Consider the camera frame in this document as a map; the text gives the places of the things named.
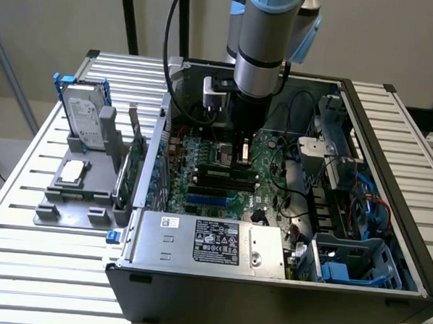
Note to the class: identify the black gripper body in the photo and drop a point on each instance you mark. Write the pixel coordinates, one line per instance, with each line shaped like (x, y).
(250, 111)

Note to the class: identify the green RAM stick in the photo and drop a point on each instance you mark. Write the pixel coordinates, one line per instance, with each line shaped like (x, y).
(219, 173)

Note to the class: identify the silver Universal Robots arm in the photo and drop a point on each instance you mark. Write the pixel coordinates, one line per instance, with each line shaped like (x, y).
(260, 44)

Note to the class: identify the black RAM slot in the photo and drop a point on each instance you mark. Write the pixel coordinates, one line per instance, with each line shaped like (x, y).
(222, 180)
(219, 185)

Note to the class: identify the black expansion slot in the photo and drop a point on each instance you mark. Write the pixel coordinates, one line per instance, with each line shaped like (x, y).
(209, 191)

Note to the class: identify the blue expansion slot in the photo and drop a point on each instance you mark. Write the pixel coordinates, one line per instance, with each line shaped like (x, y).
(207, 200)

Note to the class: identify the CPU socket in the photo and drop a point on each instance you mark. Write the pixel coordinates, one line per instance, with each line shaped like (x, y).
(225, 153)

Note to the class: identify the round coin battery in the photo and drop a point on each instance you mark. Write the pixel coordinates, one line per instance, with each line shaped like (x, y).
(272, 143)

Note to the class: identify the green motherboard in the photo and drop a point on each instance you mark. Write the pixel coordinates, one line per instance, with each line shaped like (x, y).
(258, 204)

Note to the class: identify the metal disk bay cage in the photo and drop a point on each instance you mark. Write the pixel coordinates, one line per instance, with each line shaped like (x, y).
(329, 153)

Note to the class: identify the silver power supply unit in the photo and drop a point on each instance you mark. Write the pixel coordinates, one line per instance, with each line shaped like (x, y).
(183, 240)

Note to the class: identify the green graphics card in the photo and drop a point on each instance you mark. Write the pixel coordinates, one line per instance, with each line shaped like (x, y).
(131, 165)

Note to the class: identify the black stand pole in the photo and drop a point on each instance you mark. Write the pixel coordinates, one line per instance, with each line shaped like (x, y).
(184, 22)
(129, 17)

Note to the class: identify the black open PC case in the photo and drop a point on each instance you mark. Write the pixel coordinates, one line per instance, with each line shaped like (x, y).
(231, 300)

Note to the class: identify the blue case latch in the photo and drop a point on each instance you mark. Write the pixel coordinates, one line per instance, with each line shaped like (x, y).
(113, 235)

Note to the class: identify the grey blue drive cage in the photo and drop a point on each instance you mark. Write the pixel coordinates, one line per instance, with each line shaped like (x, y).
(356, 260)

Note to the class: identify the silver hard disk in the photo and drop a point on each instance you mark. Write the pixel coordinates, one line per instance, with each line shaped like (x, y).
(84, 119)

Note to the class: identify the silver CPU chip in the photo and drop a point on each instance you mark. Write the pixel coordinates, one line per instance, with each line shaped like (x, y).
(72, 170)

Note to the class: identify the grey parts rack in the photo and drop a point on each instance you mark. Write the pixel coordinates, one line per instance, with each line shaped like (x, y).
(76, 202)

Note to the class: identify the blue disk caddy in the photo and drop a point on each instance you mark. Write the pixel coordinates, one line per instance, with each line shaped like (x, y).
(61, 79)

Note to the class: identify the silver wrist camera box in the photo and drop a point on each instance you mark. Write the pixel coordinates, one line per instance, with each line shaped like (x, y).
(213, 93)

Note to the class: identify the grey metal frame bar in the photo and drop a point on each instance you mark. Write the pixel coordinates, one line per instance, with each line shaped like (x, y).
(10, 78)

